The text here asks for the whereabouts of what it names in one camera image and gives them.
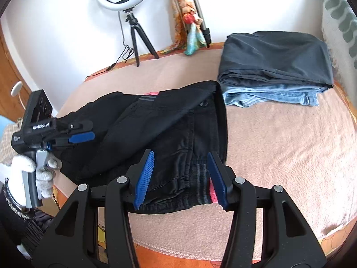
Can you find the white round knob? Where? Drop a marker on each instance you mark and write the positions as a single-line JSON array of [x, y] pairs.
[[16, 89]]

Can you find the person's left hand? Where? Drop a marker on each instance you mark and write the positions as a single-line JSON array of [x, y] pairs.
[[44, 174]]

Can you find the colourful floral cloth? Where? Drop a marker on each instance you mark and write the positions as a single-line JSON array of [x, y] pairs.
[[185, 19]]

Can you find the black tripod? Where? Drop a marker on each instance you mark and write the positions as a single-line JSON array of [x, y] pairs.
[[136, 36]]

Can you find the black pants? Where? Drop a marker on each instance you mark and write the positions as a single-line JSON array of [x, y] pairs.
[[167, 134]]

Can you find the pink blanket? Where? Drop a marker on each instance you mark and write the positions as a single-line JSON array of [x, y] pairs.
[[279, 150]]

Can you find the folded dark grey pants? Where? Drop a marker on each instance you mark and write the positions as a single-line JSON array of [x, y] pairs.
[[274, 57]]

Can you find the grey tripod leg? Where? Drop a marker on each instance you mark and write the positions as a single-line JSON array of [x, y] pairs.
[[199, 11]]

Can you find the patterned white green curtain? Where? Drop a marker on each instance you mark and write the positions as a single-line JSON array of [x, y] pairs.
[[339, 19]]

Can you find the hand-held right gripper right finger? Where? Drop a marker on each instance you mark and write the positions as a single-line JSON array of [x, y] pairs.
[[218, 177]]

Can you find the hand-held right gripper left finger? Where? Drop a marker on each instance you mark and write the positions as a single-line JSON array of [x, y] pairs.
[[144, 173]]

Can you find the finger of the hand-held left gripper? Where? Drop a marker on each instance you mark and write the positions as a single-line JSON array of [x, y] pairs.
[[82, 137], [76, 125]]

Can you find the folded blue jeans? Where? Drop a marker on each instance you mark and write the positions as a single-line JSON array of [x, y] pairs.
[[267, 96]]

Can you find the wooden furniture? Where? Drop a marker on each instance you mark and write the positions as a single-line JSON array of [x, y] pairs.
[[12, 89]]

